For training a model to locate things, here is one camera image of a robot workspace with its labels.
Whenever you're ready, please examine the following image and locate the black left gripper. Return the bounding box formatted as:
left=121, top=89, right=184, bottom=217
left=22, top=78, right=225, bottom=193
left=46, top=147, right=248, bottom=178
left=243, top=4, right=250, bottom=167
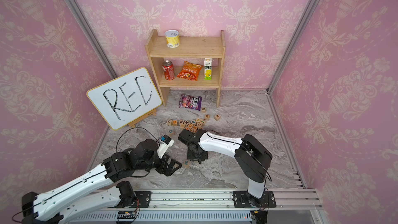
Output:
left=136, top=152, right=184, bottom=177

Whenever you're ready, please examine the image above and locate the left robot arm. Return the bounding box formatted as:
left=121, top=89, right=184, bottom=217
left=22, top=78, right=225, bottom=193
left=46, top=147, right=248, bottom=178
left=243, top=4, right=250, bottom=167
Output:
left=21, top=136, right=182, bottom=224

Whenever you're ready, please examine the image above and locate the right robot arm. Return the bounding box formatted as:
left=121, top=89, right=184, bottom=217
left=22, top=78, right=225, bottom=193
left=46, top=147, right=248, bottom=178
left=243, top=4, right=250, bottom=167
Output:
left=178, top=129, right=273, bottom=199

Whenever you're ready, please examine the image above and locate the purple candy bag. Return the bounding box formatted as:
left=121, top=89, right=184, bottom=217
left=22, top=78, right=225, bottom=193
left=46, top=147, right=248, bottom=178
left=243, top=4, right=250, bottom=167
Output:
left=179, top=94, right=203, bottom=111

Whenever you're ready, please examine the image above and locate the wooden whiteboard easel stand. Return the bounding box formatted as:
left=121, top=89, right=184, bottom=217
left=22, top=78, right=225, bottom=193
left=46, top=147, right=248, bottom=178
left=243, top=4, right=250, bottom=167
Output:
left=128, top=108, right=157, bottom=128

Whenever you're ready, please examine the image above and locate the orange snack bag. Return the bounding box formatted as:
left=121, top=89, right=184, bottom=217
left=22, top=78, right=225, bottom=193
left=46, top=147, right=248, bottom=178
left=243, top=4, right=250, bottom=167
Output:
left=177, top=61, right=203, bottom=81

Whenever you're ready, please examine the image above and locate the whiteboard with yellow rim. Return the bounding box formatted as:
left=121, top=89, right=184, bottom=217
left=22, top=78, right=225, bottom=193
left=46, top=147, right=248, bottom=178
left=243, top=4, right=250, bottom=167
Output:
left=87, top=67, right=163, bottom=130

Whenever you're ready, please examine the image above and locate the red soda can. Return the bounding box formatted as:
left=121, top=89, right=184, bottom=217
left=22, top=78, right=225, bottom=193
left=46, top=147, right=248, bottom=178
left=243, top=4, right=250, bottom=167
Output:
left=162, top=60, right=175, bottom=80

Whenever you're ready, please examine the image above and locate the green white drink carton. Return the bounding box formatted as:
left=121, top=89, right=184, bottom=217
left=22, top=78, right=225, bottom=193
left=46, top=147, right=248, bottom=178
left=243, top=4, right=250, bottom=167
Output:
left=204, top=58, right=213, bottom=80

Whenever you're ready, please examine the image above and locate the wooden shelf unit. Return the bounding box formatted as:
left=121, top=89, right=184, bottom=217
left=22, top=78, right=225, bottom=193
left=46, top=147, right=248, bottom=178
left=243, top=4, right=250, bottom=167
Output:
left=144, top=29, right=227, bottom=108

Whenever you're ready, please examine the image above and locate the yellow tin can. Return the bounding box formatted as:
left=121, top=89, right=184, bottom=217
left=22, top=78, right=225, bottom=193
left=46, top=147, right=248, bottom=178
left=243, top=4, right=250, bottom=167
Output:
left=165, top=30, right=180, bottom=48

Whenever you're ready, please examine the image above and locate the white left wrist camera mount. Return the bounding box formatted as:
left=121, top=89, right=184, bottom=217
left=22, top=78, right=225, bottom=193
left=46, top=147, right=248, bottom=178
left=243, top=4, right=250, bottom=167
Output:
left=157, top=135, right=174, bottom=159

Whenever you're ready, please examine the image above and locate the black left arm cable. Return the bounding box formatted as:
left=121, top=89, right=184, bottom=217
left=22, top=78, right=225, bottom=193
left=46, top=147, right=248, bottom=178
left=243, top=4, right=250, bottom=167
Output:
left=11, top=127, right=162, bottom=223

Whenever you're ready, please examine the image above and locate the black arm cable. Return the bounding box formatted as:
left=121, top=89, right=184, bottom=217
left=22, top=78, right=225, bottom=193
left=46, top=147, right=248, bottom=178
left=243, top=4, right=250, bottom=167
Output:
left=205, top=130, right=273, bottom=194
left=11, top=127, right=162, bottom=223

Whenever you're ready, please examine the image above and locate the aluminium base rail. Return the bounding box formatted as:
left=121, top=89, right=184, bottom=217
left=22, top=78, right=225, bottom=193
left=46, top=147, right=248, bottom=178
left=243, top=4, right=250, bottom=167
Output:
left=60, top=189, right=328, bottom=224

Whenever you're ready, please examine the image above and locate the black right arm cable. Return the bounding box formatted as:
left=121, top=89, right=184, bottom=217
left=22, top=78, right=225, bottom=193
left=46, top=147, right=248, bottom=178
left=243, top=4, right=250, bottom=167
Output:
left=205, top=130, right=273, bottom=194

